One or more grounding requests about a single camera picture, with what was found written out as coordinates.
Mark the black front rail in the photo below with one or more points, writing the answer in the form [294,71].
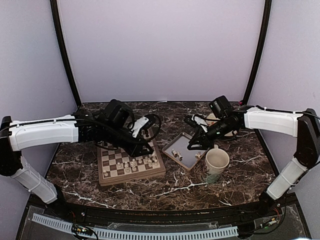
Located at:
[181,206]

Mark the right black frame post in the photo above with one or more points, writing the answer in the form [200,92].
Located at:
[259,51]

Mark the black frame post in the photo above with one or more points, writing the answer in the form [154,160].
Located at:
[63,51]
[259,51]

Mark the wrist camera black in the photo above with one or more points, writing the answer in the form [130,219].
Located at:
[117,112]
[221,107]

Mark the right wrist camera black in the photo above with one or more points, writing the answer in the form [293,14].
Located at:
[221,107]

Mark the white chess piece tall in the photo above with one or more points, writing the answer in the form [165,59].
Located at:
[133,165]

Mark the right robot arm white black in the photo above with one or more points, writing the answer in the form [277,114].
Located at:
[291,134]

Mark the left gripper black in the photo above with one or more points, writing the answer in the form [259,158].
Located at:
[136,150]

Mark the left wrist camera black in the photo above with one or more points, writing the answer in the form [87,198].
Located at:
[117,112]

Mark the white bishop chess piece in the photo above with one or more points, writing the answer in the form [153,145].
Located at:
[127,168]

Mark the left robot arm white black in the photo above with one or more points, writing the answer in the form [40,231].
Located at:
[16,136]

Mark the metal tray wood rim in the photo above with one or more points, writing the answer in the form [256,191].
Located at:
[180,143]

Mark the left black frame post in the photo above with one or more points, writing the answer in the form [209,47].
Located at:
[63,51]

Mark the ceramic mug shell print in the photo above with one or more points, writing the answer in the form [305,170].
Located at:
[215,162]

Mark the white slotted cable duct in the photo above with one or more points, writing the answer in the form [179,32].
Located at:
[133,232]

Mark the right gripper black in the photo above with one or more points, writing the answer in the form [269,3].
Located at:
[201,137]

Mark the wooden chess board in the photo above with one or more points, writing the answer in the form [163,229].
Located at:
[108,159]

